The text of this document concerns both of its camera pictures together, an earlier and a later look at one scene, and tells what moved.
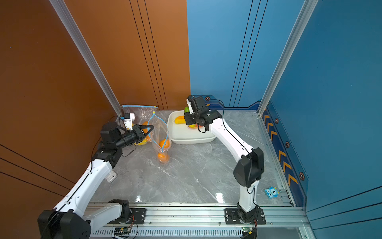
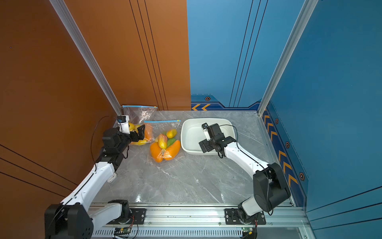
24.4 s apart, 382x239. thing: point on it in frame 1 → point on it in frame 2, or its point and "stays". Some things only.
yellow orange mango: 180,120 → 162,141
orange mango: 166,143 → 155,151
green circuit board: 122,231 stays
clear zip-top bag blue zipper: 143,115 stays
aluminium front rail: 207,222 stays
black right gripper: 188,119 → 205,143
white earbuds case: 111,176 stays
